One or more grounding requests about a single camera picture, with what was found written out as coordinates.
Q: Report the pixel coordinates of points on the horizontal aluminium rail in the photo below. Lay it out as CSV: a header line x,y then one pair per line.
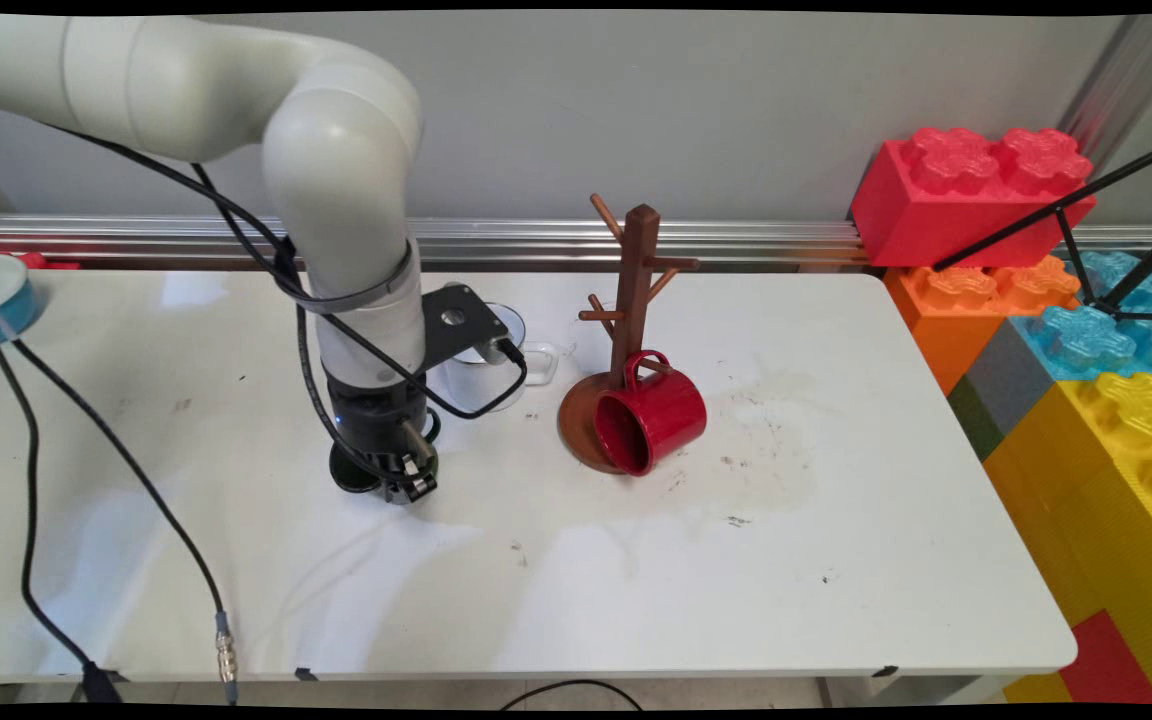
x,y
736,240

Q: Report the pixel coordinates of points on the black tripod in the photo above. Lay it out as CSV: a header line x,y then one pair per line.
x,y
1066,205

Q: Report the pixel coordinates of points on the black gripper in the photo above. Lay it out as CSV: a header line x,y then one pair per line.
x,y
371,425

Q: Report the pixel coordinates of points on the slanted aluminium profile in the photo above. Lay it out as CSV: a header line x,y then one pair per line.
x,y
1121,80

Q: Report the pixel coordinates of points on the dark green toy block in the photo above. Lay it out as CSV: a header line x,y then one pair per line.
x,y
974,420

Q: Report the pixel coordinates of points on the brown wooden mug tree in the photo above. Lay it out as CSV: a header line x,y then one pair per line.
x,y
638,260

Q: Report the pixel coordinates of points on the blue toy block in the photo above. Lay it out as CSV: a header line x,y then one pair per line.
x,y
1086,340

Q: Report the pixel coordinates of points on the white enamel mug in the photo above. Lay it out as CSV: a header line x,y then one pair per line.
x,y
541,362

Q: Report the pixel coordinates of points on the red enamel mug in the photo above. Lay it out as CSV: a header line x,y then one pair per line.
x,y
671,410

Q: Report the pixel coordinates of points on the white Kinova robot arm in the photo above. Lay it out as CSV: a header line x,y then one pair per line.
x,y
336,180

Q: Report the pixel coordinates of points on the green enamel mug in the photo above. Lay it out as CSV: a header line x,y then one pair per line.
x,y
351,475

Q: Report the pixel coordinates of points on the large red toy block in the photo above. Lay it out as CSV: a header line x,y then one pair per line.
x,y
936,210

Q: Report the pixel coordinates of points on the orange toy block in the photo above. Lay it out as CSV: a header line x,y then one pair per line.
x,y
946,320

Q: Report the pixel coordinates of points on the blue round container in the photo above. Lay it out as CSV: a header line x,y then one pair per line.
x,y
1,300

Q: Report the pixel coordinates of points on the grey toy block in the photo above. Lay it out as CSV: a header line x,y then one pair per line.
x,y
1011,385

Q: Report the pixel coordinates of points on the yellow toy block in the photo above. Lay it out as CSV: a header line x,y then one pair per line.
x,y
1086,500

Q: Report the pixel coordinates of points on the small red toy block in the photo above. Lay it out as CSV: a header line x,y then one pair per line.
x,y
1106,665

